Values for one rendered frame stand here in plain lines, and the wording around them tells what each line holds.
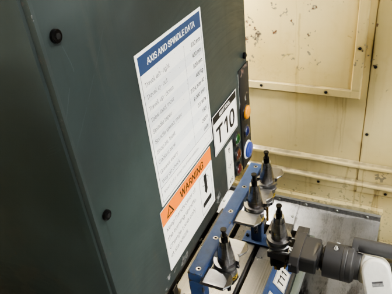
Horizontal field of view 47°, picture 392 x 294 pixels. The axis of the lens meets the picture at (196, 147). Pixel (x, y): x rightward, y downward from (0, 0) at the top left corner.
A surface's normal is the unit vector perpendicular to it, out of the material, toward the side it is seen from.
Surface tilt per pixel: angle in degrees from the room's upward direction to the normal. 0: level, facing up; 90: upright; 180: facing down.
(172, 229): 90
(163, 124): 90
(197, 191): 90
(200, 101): 90
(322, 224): 24
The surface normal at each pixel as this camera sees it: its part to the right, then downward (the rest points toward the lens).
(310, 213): -0.27, -0.52
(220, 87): 0.91, 0.15
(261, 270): -0.10, -0.83
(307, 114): -0.42, 0.54
